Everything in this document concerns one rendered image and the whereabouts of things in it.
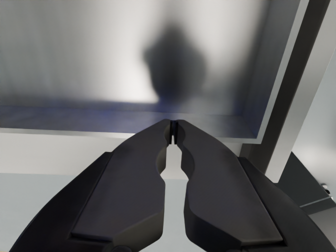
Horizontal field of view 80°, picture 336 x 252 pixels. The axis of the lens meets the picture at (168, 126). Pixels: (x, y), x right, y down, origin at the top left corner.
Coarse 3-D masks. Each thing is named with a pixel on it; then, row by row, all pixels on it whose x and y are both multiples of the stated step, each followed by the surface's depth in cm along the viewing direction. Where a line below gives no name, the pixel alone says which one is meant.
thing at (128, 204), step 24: (168, 120) 12; (120, 144) 10; (144, 144) 10; (168, 144) 12; (120, 168) 8; (144, 168) 8; (96, 192) 7; (120, 192) 7; (144, 192) 7; (96, 216) 6; (120, 216) 6; (144, 216) 6; (120, 240) 6; (144, 240) 7
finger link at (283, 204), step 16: (240, 160) 9; (256, 176) 8; (272, 192) 7; (272, 208) 7; (288, 208) 7; (288, 224) 6; (304, 224) 6; (288, 240) 6; (304, 240) 6; (320, 240) 6
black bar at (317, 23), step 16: (320, 0) 11; (304, 16) 11; (320, 16) 11; (304, 32) 12; (304, 48) 12; (288, 64) 12; (304, 64) 12; (288, 80) 13; (288, 96) 13; (272, 112) 14; (272, 128) 15; (256, 144) 16; (272, 144) 15; (256, 160) 16
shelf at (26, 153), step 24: (312, 48) 14; (312, 72) 15; (312, 96) 16; (288, 120) 17; (0, 144) 18; (24, 144) 18; (48, 144) 18; (72, 144) 18; (96, 144) 18; (240, 144) 18; (288, 144) 18; (0, 168) 20; (24, 168) 20; (48, 168) 20; (72, 168) 20; (168, 168) 20
